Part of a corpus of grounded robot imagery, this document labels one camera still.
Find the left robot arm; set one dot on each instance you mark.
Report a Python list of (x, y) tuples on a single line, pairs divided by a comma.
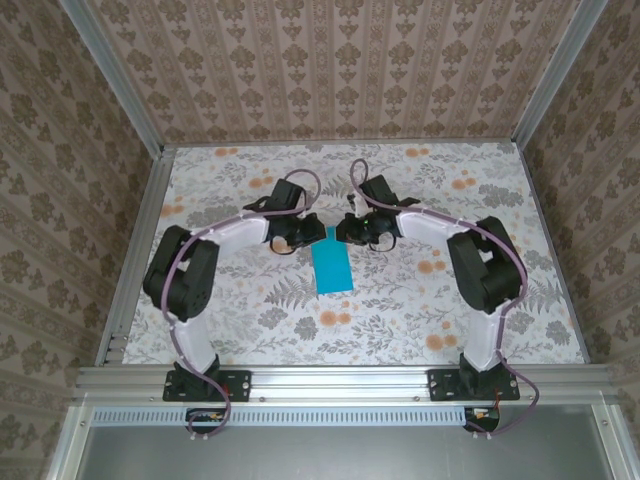
[(245, 232)]

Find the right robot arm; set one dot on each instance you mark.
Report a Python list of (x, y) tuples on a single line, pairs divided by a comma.
[(425, 227)]

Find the floral tablecloth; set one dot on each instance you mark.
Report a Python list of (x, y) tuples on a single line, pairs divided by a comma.
[(350, 325)]

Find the small black control board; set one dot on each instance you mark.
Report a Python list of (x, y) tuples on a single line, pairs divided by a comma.
[(482, 417), (205, 417)]

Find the grey metal panel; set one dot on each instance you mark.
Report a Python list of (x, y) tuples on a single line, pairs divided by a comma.
[(340, 455)]

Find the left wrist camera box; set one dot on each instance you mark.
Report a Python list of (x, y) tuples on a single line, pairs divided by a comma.
[(287, 192)]

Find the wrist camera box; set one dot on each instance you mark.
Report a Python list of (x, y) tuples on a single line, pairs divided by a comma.
[(287, 192), (377, 190)]

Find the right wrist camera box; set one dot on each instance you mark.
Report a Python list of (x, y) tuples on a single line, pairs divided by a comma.
[(377, 190)]

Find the thin aluminium rail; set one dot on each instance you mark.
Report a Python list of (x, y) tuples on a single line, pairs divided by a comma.
[(340, 144)]

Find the aluminium side rail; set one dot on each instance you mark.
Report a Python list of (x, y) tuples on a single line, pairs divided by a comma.
[(553, 252), (140, 250)]

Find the wide aluminium frame rail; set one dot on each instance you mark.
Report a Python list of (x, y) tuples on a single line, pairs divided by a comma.
[(340, 385)]

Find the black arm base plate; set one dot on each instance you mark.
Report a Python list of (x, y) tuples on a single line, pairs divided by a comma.
[(240, 385), (442, 385)]

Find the aluminium frame post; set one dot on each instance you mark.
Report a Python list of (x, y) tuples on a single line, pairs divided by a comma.
[(115, 75), (555, 70)]

